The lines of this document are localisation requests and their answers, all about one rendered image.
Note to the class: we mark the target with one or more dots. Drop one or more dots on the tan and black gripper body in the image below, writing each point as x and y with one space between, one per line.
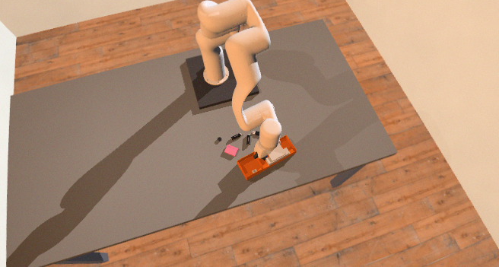
261 151

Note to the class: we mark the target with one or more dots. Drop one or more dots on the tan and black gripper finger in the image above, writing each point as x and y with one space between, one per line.
256 156

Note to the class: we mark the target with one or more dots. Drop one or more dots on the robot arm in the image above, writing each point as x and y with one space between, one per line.
241 48

